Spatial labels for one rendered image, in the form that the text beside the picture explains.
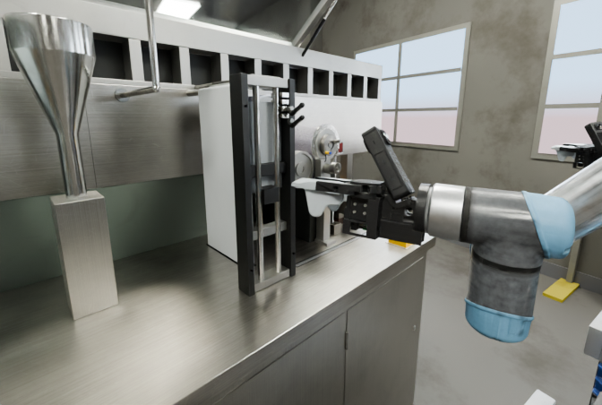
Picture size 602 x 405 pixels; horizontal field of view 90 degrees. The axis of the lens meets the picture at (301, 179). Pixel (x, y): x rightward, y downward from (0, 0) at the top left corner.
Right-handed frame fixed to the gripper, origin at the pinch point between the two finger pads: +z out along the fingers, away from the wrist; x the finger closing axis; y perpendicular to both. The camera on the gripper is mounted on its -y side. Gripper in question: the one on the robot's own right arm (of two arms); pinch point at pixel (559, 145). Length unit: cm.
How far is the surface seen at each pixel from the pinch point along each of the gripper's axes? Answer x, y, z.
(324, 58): -78, -50, 50
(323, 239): -99, 19, -5
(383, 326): -85, 47, -19
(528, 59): 119, -44, 138
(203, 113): -132, -30, -2
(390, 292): -81, 36, -17
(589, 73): 133, -26, 100
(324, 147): -94, -14, -2
